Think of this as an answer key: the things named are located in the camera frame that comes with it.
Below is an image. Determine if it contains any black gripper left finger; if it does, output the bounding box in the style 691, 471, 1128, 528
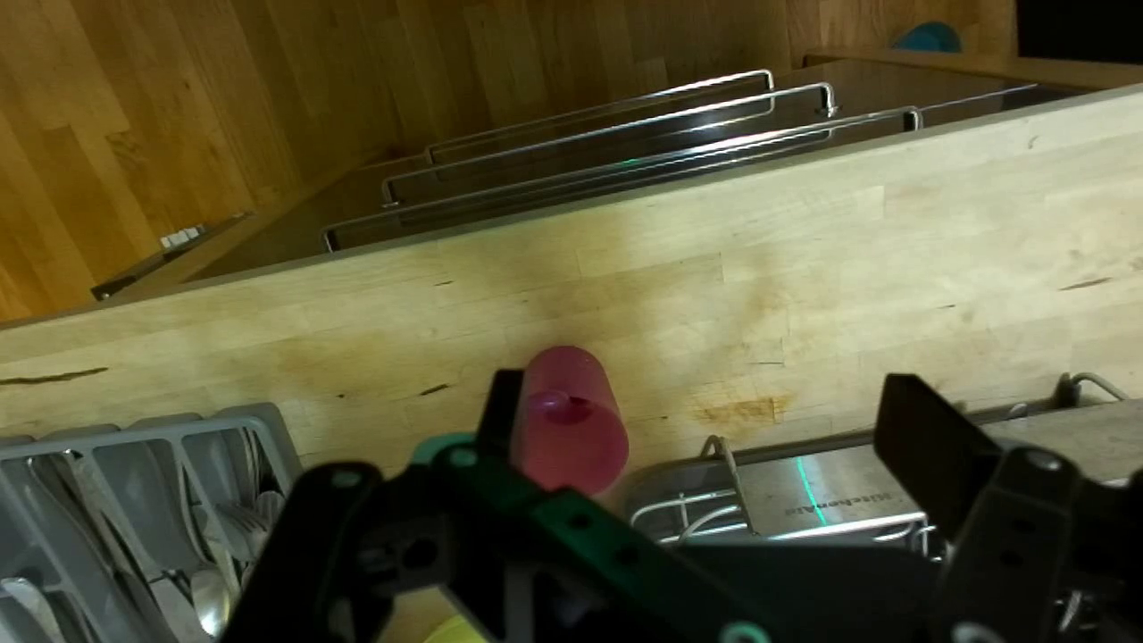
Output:
473, 369, 523, 462

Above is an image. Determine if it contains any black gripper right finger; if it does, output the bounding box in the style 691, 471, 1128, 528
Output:
875, 376, 1001, 534

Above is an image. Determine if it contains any purple plastic spoon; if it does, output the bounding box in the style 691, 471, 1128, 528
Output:
544, 397, 588, 425

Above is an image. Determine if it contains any teal plastic cup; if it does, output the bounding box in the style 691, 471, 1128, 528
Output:
413, 432, 479, 467

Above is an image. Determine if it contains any purple plastic cup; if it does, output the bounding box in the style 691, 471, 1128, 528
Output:
512, 346, 627, 497

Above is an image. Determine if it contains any steel dish rack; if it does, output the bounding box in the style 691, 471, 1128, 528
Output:
622, 371, 1143, 556

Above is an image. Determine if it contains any grey cutlery tray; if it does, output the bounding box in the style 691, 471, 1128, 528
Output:
0, 404, 300, 643

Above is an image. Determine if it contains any steel drawer handle bottom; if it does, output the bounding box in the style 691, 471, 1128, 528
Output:
325, 107, 923, 249

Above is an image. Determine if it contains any steel drawer handle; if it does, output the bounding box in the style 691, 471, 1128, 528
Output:
422, 69, 777, 165
325, 107, 923, 249
382, 81, 835, 209

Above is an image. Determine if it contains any steel drawer handle middle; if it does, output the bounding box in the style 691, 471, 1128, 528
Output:
382, 81, 835, 209

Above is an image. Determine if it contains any steel drawer handle top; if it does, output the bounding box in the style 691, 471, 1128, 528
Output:
422, 69, 777, 165

